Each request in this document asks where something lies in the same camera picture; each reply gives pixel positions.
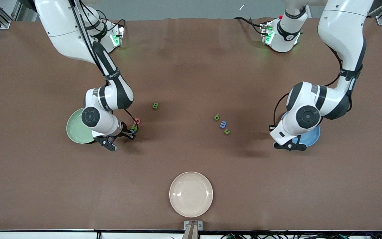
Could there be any blue plate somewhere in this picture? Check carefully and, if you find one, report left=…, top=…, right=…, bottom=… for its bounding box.
left=281, top=112, right=321, bottom=148

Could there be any green plate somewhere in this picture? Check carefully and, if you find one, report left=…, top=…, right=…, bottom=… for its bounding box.
left=66, top=108, right=95, bottom=144

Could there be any brown table cover sheet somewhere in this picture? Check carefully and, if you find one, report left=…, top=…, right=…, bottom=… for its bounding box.
left=0, top=17, right=382, bottom=231

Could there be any beige plate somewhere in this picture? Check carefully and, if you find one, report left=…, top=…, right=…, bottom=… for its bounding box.
left=169, top=171, right=214, bottom=218

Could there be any black left arm base cable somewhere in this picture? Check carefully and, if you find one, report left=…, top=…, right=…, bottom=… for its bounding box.
left=234, top=17, right=265, bottom=35

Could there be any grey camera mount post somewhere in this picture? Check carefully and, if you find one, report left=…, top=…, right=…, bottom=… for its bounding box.
left=184, top=220, right=203, bottom=239

